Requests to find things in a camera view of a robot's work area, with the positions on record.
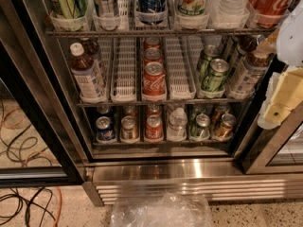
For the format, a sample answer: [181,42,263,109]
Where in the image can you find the rear red cola can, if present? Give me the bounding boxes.
[143,37,162,50]

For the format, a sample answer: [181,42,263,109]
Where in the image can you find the front green soda can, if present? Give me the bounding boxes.
[201,59,229,93]

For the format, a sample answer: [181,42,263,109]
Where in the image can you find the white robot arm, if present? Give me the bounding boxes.
[257,0,303,130]

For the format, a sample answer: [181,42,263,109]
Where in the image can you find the middle red cola can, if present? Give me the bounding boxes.
[143,48,163,64]

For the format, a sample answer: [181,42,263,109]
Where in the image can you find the glass fridge door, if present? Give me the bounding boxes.
[0,0,86,187]
[234,58,303,174]

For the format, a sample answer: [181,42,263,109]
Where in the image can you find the right glass fridge door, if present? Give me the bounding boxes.
[234,58,303,174]

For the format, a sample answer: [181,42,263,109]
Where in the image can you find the blue can bottom shelf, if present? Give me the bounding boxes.
[96,116,116,141]

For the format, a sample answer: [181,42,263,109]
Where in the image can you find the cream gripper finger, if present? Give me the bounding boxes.
[263,67,303,124]
[257,28,279,54]

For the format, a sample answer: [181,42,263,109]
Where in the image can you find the steel fridge base grille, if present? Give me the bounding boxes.
[82,159,303,207]

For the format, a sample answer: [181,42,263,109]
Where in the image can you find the orange cable on floor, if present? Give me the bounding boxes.
[52,186,63,227]

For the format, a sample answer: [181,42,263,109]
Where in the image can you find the bronze can bottom shelf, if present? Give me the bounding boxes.
[121,116,138,140]

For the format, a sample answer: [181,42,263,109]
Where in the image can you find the black cables on floor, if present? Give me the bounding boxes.
[0,186,57,227]

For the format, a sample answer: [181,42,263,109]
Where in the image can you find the red can bottom shelf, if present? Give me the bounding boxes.
[145,114,163,140]

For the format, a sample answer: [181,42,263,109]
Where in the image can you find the tea bottle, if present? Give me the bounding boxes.
[229,35,258,71]
[229,50,270,94]
[80,38,105,78]
[70,43,104,103]

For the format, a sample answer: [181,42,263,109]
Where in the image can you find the clear water bottle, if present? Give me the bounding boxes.
[167,108,187,142]

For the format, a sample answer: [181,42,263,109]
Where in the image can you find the green can bottom shelf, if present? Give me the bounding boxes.
[190,113,210,141]

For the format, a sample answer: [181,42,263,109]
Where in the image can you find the clear plastic bag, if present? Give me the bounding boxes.
[110,192,214,227]

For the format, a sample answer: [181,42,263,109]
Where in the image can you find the red cola can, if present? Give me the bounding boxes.
[143,62,165,96]
[143,37,162,50]
[143,48,163,64]

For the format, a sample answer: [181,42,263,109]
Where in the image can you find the gold can bottom right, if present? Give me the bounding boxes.
[213,113,237,139]

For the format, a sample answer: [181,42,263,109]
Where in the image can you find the left glass fridge door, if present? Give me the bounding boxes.
[0,0,86,187]

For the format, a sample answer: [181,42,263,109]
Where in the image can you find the front red cola can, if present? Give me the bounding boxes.
[143,62,165,96]

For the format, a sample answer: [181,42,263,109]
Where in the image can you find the cola bottle top shelf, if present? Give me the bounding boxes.
[247,0,292,28]

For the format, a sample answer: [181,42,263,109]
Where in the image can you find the silver bottle top shelf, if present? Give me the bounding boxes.
[94,0,119,18]

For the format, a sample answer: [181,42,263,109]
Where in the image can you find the rear green soda can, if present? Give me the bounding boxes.
[197,44,220,81]

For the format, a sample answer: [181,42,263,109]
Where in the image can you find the green soda can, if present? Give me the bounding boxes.
[197,44,220,81]
[201,59,229,93]

